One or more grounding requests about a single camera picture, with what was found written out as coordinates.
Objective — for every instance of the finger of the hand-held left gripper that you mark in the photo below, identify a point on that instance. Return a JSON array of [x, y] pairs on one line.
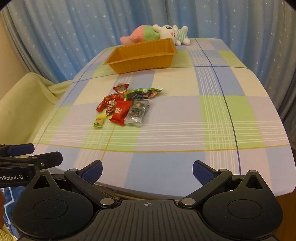
[[48, 158], [20, 149]]

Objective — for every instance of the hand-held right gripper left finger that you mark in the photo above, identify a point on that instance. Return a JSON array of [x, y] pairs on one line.
[[92, 172]]

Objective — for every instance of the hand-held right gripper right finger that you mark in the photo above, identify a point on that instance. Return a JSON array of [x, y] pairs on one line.
[[203, 172]]

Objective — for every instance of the small yellow green candy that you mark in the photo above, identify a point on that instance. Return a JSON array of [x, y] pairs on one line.
[[99, 121]]

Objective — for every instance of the red snack packet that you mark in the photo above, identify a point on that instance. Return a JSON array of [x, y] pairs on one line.
[[119, 112]]

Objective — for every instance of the red patterned twist candy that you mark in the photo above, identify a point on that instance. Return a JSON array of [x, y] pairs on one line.
[[104, 103], [111, 108]]

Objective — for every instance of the clear grey snack packet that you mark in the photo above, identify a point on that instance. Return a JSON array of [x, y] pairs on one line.
[[137, 112]]

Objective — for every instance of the green silver foil snack packet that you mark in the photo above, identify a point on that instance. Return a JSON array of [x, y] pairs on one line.
[[144, 93]]

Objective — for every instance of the orange plastic tray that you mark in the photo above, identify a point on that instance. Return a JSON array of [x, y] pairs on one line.
[[138, 60]]

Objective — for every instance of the cream cloth covered sofa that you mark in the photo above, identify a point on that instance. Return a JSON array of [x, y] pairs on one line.
[[23, 97]]

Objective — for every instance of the red and white candy packet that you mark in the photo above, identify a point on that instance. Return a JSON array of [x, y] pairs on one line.
[[120, 89]]

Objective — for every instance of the blue star curtain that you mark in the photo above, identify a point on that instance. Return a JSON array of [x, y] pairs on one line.
[[69, 34]]

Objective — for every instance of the white rabbit plush toy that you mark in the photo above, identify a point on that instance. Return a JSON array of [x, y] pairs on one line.
[[167, 32]]

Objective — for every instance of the pink and green plush toy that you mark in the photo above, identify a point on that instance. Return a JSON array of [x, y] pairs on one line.
[[138, 34]]

